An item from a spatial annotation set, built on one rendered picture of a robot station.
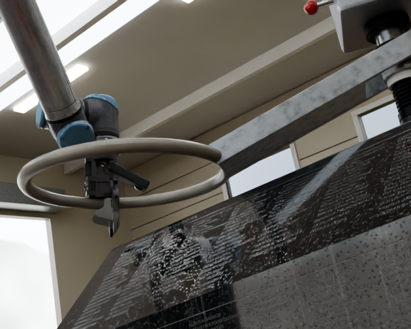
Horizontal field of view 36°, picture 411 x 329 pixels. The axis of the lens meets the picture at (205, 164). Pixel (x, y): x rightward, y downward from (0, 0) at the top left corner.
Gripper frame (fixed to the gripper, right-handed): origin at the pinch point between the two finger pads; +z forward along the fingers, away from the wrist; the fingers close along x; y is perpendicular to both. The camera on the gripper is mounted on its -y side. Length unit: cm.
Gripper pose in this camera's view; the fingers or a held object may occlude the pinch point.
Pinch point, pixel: (115, 230)
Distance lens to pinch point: 168.1
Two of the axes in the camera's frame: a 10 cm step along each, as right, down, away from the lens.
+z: 0.9, 9.5, -2.9
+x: 3.0, -3.0, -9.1
